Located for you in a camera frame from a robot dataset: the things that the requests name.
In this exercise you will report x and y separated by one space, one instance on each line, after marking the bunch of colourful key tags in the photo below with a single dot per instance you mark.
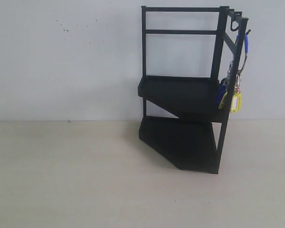
224 84

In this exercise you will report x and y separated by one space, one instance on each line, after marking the black metal two-tier rack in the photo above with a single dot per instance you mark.
192 138

